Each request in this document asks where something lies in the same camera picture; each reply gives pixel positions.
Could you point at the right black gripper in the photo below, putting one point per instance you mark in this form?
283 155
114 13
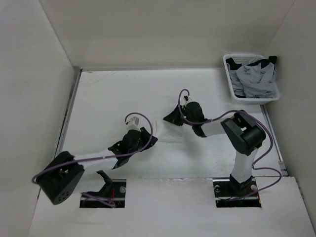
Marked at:
174 117

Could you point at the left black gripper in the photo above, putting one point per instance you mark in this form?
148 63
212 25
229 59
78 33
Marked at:
144 135

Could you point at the white tank top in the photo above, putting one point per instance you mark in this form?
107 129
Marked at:
155 127

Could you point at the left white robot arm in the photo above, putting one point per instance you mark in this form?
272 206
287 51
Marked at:
60 178

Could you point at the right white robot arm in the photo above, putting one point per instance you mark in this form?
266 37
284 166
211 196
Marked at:
244 133

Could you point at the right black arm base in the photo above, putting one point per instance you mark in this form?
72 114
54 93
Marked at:
230 194

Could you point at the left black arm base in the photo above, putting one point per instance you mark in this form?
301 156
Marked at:
111 194

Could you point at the black tank top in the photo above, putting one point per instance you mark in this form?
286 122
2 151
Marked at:
233 63

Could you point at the grey tank top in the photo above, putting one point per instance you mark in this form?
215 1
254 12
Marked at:
256 81

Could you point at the white plastic laundry basket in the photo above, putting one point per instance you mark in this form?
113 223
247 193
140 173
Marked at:
251 78

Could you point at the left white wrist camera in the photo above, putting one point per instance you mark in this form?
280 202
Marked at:
132 124

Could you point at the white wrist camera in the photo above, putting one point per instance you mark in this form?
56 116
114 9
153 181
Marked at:
187 99
132 124

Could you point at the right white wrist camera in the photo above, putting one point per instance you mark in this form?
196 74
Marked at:
187 99

